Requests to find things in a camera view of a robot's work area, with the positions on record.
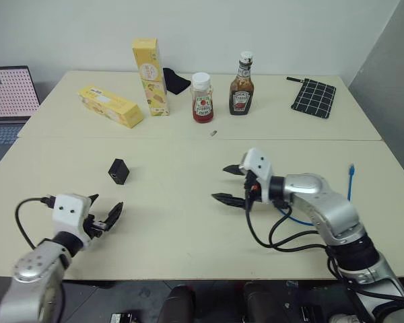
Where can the short yellow snack box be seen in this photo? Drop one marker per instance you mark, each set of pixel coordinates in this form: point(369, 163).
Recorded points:
point(109, 107)

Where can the dark brown sauce bottle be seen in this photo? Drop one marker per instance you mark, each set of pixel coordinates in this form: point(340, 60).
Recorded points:
point(241, 94)

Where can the grey open laptop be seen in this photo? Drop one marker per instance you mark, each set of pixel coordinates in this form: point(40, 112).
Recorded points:
point(6, 97)

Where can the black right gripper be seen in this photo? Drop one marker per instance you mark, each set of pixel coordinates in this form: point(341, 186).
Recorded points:
point(252, 191)

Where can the black white-grid pouch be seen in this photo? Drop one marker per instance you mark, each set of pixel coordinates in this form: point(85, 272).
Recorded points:
point(313, 97)

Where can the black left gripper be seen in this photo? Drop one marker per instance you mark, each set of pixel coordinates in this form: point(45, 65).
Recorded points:
point(96, 227)

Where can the small black box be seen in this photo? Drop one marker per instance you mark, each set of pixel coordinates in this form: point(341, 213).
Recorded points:
point(118, 172)

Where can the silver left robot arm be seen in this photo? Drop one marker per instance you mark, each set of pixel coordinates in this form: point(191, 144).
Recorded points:
point(33, 266)

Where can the dark rounded shape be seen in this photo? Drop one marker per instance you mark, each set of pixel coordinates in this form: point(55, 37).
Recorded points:
point(178, 304)
point(259, 303)

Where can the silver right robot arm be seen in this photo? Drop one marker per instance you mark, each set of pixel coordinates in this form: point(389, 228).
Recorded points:
point(336, 208)

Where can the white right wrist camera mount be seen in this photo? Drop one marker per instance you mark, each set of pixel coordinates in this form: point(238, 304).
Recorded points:
point(261, 165)

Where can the black folded cloth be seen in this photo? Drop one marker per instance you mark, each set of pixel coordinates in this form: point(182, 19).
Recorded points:
point(175, 82)

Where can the tall yellow snack box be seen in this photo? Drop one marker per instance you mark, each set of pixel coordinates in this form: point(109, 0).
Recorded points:
point(151, 77)

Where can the white-capped red ketchup bottle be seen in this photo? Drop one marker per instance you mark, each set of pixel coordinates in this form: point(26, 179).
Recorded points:
point(202, 107)

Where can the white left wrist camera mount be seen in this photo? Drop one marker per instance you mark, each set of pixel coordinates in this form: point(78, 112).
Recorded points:
point(69, 215)

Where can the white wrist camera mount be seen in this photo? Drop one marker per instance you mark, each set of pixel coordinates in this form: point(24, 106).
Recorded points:
point(69, 215)
point(261, 165)

